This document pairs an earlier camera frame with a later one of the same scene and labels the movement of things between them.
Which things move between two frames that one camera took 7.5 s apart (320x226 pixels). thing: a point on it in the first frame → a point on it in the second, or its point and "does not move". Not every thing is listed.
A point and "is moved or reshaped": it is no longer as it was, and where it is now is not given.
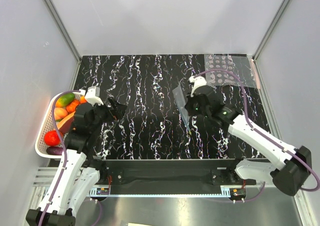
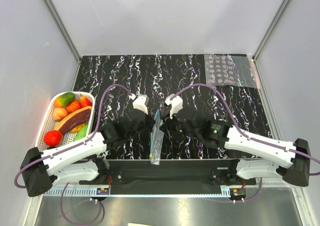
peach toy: [60, 113] does not move
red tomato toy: [51, 138] does not move
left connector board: [103, 191] does not move
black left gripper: [118, 112] → [149, 120]
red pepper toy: [83, 100] does not move
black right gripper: [188, 106] → [167, 127]
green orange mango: [64, 99] does not move
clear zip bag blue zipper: [179, 94] is moved or reshaped
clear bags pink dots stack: [242, 66] does not move
